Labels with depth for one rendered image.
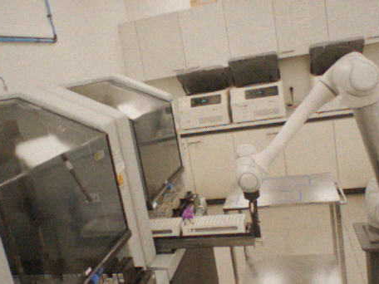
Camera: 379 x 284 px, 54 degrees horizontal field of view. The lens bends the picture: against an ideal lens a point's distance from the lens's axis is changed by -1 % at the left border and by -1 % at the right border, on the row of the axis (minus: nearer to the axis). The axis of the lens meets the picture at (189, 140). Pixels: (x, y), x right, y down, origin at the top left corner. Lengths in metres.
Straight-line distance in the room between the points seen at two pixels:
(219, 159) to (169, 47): 1.38
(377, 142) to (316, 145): 2.53
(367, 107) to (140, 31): 3.36
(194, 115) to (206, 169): 0.63
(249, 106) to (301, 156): 0.75
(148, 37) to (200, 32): 0.61
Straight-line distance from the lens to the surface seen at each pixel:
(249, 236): 1.77
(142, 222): 1.75
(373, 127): 1.53
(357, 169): 4.17
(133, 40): 4.53
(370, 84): 1.44
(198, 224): 1.81
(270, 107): 3.97
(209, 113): 4.04
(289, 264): 2.55
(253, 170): 1.48
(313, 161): 4.09
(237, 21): 4.24
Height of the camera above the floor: 1.60
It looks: 11 degrees down
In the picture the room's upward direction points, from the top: 10 degrees counter-clockwise
